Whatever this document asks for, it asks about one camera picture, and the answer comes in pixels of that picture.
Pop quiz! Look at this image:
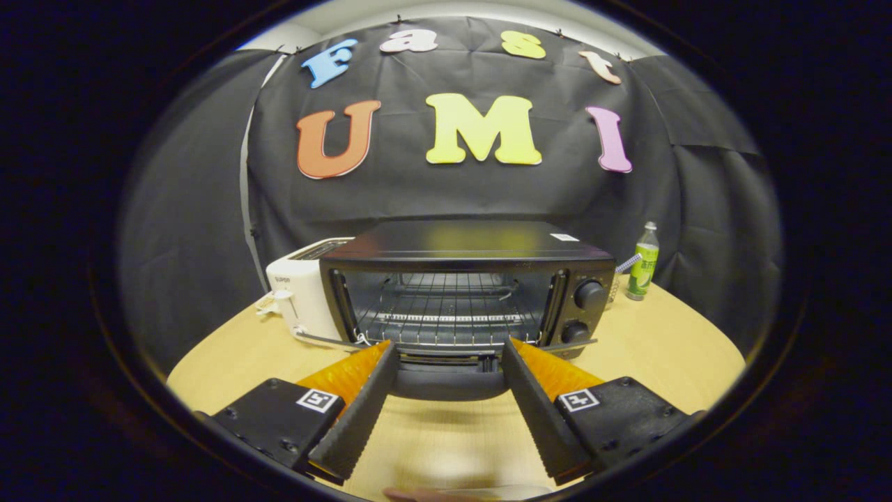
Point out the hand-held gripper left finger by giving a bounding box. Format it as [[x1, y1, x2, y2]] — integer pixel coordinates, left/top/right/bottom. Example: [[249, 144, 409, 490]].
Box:
[[195, 340, 399, 487]]

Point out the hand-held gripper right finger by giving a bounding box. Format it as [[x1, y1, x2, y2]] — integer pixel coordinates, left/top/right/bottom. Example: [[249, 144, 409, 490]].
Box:
[[502, 338, 705, 487]]

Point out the black toaster oven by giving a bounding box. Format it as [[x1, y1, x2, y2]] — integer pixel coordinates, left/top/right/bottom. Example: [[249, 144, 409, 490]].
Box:
[[296, 220, 617, 402]]

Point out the white pop-up toaster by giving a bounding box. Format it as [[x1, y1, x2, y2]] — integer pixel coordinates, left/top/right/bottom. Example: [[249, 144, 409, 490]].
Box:
[[255, 237, 356, 346]]

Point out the white rectangular plate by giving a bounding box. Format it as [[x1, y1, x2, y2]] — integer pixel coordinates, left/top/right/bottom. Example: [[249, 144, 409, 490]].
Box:
[[446, 482, 555, 501]]

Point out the green label drink bottle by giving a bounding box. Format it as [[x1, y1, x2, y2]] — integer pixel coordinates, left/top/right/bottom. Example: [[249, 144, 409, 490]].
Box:
[[625, 222, 660, 302]]

